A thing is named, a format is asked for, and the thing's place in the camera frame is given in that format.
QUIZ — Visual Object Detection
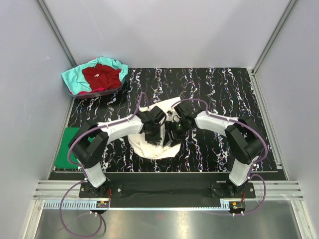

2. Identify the teal t-shirt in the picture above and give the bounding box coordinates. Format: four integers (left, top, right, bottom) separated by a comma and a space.
61, 57, 128, 85

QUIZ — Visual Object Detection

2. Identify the pink garment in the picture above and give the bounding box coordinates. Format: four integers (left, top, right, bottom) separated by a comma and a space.
78, 88, 106, 95

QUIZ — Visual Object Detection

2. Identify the white printed t-shirt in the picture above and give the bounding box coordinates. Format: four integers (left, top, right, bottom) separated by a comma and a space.
128, 97, 181, 160

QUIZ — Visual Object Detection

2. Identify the red t-shirt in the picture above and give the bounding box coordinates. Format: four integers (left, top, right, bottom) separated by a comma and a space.
82, 63, 122, 91

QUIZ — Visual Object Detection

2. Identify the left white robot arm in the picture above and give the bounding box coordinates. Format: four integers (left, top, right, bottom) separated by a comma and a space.
67, 106, 166, 197

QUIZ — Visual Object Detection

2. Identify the dark laundry basket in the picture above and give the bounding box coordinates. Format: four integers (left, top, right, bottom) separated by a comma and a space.
66, 74, 124, 100

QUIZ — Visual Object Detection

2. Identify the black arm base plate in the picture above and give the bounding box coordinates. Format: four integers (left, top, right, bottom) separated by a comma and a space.
48, 171, 279, 209

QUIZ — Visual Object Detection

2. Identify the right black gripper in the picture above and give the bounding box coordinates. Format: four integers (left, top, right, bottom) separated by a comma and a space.
162, 119, 189, 147

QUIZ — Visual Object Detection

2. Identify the folded green t-shirt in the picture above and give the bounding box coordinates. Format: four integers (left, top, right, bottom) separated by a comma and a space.
54, 127, 79, 169

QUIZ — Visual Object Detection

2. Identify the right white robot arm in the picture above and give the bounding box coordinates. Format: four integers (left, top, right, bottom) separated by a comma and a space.
163, 100, 268, 198

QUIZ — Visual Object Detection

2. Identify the aluminium frame rail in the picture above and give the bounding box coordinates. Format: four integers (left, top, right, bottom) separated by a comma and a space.
32, 181, 87, 199

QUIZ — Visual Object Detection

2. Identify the black marble table mat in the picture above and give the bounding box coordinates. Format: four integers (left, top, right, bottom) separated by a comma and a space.
68, 67, 267, 173

